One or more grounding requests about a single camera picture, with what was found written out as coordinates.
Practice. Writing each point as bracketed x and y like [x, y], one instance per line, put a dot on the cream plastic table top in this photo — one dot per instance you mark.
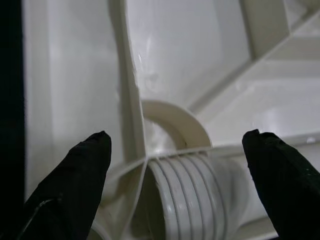
[187, 62]

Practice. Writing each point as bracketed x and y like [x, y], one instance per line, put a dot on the white plastic table leg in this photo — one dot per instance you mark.
[195, 195]

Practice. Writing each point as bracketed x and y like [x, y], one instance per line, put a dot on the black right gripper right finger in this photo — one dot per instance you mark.
[287, 190]

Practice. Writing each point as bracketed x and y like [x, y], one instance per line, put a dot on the black table cloth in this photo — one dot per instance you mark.
[11, 100]

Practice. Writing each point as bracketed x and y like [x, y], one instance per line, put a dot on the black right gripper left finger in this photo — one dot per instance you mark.
[72, 190]

